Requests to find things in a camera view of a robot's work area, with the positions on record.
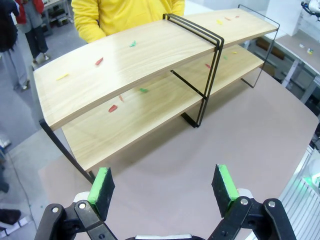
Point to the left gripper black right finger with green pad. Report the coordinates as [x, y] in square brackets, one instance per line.
[225, 190]

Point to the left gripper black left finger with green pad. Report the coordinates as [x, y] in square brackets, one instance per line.
[100, 190]

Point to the small yellow green object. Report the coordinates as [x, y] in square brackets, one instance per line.
[310, 51]

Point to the white robot base green light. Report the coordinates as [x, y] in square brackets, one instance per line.
[312, 175]

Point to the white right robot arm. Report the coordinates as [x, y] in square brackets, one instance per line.
[312, 6]

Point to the orange paper scrap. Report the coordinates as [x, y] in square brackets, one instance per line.
[121, 98]

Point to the black shoe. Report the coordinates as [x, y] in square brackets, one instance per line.
[8, 216]

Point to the wide wooden two-tier shelf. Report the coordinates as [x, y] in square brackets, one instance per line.
[100, 82]

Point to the green paper scrap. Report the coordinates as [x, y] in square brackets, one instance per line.
[225, 57]
[143, 90]
[133, 44]

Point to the brown cardboard box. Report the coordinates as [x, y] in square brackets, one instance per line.
[271, 51]

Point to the grey side table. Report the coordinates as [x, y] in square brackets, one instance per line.
[295, 47]

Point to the narrow wooden two-tier shelf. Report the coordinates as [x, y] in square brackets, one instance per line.
[245, 27]

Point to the bystander in dark jacket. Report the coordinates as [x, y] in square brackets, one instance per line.
[10, 50]

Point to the person in yellow jacket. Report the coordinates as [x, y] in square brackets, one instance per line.
[120, 15]

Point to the bystander in red jacket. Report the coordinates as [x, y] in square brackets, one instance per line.
[35, 25]

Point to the grey metal workbench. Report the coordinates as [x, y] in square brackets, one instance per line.
[58, 12]

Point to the white board panel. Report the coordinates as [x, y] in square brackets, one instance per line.
[282, 15]

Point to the aluminium profile frame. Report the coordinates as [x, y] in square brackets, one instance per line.
[300, 207]

